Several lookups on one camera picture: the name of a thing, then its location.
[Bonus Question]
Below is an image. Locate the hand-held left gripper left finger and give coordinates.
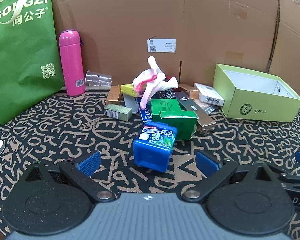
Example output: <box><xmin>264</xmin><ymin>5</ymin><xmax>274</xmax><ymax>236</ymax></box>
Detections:
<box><xmin>24</xmin><ymin>151</ymin><xmax>117</xmax><ymax>202</ymax></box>

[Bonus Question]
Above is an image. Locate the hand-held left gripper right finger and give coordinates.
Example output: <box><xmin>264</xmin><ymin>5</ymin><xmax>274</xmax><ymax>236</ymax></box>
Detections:
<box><xmin>182</xmin><ymin>151</ymin><xmax>278</xmax><ymax>203</ymax></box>

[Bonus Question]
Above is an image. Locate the long dark gold box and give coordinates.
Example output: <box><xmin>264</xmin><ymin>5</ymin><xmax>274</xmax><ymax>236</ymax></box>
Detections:
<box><xmin>177</xmin><ymin>91</ymin><xmax>216</xmax><ymax>135</ymax></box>

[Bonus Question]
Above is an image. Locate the green box with flap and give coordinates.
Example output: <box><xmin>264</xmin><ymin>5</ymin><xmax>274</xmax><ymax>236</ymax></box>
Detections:
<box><xmin>152</xmin><ymin>110</ymin><xmax>198</xmax><ymax>141</ymax></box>

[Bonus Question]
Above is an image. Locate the clear plastic packet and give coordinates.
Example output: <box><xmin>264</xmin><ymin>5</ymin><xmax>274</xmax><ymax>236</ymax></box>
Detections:
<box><xmin>194</xmin><ymin>98</ymin><xmax>218</xmax><ymax>115</ymax></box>

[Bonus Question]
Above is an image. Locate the blue plastic container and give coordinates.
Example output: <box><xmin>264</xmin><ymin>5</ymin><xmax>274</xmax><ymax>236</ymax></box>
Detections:
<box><xmin>133</xmin><ymin>121</ymin><xmax>178</xmax><ymax>173</ymax></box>

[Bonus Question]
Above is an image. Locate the small grey-green box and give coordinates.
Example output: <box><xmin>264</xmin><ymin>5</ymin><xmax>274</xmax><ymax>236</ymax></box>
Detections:
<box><xmin>104</xmin><ymin>103</ymin><xmax>133</xmax><ymax>122</ymax></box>

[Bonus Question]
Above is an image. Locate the light green shoe box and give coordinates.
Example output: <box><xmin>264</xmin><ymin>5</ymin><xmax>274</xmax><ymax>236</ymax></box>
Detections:
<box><xmin>213</xmin><ymin>64</ymin><xmax>300</xmax><ymax>122</ymax></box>

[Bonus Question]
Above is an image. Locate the white barcode box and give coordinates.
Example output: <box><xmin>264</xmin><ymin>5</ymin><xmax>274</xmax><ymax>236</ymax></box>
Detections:
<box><xmin>194</xmin><ymin>82</ymin><xmax>225</xmax><ymax>106</ymax></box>

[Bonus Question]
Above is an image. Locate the translucent white case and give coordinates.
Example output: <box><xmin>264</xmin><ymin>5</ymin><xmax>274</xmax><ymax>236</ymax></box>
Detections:
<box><xmin>123</xmin><ymin>94</ymin><xmax>139</xmax><ymax>113</ymax></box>

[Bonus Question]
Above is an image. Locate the bronze rectangular box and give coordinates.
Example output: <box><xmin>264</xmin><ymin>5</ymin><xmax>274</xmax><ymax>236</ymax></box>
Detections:
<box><xmin>105</xmin><ymin>85</ymin><xmax>123</xmax><ymax>106</ymax></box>

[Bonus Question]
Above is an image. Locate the dark blue box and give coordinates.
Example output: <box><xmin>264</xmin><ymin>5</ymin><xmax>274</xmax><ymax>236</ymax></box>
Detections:
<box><xmin>138</xmin><ymin>98</ymin><xmax>153</xmax><ymax>123</ymax></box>

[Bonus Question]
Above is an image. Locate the copper box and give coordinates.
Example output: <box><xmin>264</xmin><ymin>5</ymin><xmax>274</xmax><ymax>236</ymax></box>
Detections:
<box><xmin>178</xmin><ymin>83</ymin><xmax>199</xmax><ymax>99</ymax></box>

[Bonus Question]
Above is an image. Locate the steel wool scrubber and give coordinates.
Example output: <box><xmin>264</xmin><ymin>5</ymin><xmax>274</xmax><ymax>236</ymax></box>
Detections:
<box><xmin>153</xmin><ymin>88</ymin><xmax>176</xmax><ymax>101</ymax></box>

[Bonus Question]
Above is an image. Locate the yellow box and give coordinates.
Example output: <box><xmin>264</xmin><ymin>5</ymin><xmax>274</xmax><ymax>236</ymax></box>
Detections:
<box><xmin>120</xmin><ymin>84</ymin><xmax>146</xmax><ymax>98</ymax></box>

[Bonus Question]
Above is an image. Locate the clear plastic cup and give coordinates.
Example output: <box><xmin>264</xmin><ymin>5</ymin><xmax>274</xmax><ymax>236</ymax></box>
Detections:
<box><xmin>85</xmin><ymin>70</ymin><xmax>113</xmax><ymax>92</ymax></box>

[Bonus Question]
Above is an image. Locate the white rubber glove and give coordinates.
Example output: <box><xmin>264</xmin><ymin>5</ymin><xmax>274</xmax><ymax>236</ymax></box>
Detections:
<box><xmin>132</xmin><ymin>56</ymin><xmax>178</xmax><ymax>111</ymax></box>

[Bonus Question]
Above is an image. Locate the black letter-print mat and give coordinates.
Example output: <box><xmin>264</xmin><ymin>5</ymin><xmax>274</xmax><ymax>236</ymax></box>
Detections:
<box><xmin>0</xmin><ymin>90</ymin><xmax>300</xmax><ymax>240</ymax></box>

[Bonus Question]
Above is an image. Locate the pink thermos bottle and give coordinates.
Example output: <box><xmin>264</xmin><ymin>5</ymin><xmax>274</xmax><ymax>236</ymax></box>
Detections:
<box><xmin>59</xmin><ymin>29</ymin><xmax>86</xmax><ymax>96</ymax></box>

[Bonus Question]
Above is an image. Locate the green tote bag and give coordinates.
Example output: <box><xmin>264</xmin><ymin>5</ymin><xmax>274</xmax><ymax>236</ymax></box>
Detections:
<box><xmin>0</xmin><ymin>0</ymin><xmax>64</xmax><ymax>125</ymax></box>

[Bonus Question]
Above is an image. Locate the white shipping label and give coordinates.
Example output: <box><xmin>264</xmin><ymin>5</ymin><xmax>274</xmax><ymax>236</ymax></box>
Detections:
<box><xmin>147</xmin><ymin>39</ymin><xmax>177</xmax><ymax>53</ymax></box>

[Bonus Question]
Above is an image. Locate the large cardboard box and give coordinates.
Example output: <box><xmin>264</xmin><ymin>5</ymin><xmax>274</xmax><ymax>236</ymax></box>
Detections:
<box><xmin>31</xmin><ymin>0</ymin><xmax>300</xmax><ymax>100</ymax></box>

